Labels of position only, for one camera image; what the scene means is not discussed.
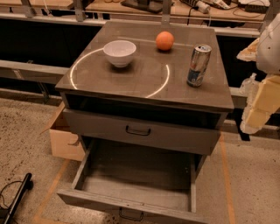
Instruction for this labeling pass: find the cardboard box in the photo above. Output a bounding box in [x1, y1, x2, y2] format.
[42, 102, 85, 161]

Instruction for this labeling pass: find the black drawer handle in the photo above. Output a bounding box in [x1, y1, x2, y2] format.
[125, 125, 151, 137]
[118, 207, 144, 221]

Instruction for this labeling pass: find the grey open lower drawer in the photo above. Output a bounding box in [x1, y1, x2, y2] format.
[58, 139, 207, 224]

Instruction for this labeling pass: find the black drawer handle lower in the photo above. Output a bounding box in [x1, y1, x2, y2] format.
[118, 207, 144, 221]

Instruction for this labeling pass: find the black drawer handle upper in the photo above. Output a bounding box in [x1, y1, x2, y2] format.
[125, 125, 151, 137]

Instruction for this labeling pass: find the black floor stand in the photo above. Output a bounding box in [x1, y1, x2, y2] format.
[0, 172, 33, 224]

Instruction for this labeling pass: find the white ceramic bowl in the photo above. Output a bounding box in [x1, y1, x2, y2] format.
[103, 40, 137, 67]

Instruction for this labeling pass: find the grey drawer cabinet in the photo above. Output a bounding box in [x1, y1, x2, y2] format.
[56, 22, 234, 169]

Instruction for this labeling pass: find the clear plastic bottle left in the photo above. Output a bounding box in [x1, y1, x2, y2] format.
[239, 73, 256, 96]

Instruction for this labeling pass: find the black cable on floor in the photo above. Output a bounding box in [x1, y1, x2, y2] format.
[0, 179, 25, 211]

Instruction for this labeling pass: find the white power adapter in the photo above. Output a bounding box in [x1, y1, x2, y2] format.
[195, 0, 210, 14]

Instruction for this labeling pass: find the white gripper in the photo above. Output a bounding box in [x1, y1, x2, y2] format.
[236, 20, 280, 134]

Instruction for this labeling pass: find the silver blue redbull can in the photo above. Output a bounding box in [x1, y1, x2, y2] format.
[186, 44, 212, 88]

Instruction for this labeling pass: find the orange fruit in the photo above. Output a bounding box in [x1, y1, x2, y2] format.
[156, 31, 174, 51]

